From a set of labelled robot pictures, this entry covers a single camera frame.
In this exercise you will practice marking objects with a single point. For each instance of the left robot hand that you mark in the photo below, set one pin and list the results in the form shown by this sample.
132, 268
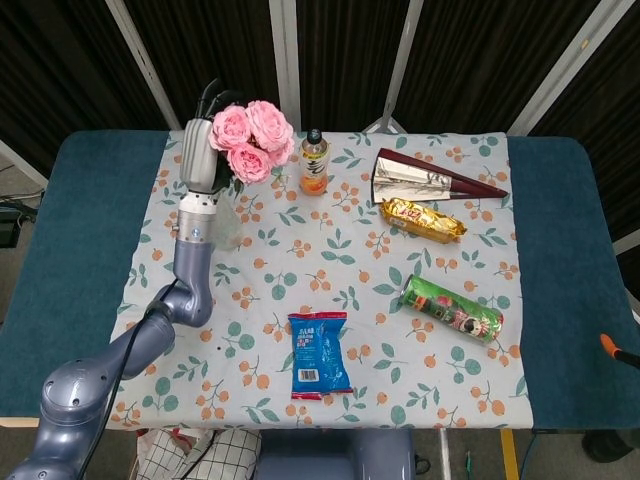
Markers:
199, 150

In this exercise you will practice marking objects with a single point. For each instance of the pink rose bouquet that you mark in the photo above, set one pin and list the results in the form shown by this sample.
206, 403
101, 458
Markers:
252, 142

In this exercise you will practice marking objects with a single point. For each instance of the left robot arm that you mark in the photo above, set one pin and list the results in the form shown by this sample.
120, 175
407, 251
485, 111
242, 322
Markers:
125, 340

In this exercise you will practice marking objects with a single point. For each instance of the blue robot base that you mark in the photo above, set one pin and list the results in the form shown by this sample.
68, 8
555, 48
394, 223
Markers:
335, 455

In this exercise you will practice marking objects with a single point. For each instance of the clear glass vase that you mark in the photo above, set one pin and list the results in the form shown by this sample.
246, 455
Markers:
227, 225

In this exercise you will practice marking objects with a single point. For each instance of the orange drink bottle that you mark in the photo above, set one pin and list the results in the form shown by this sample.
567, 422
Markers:
314, 165

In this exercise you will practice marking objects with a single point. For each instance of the blue table mat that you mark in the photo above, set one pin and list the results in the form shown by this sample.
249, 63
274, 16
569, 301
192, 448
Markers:
75, 210

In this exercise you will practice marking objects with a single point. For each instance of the floral tablecloth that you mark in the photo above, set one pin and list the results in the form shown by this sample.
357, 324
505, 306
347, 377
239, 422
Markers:
350, 280

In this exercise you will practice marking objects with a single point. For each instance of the maroon folding fan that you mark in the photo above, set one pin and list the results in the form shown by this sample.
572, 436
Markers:
425, 177

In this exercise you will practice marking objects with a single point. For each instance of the gold snack packet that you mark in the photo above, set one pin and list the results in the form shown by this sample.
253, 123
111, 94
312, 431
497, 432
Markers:
422, 220

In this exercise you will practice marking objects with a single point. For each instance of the blue snack bag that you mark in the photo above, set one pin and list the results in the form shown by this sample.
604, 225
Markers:
320, 357

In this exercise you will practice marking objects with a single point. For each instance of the green chips can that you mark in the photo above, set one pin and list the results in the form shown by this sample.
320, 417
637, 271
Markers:
452, 310

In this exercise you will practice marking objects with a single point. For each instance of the checkered bag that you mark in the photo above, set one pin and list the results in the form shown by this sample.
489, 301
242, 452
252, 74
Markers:
200, 452

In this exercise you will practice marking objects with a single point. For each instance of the white frame post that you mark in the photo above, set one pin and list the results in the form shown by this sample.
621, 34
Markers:
142, 62
560, 65
287, 62
397, 62

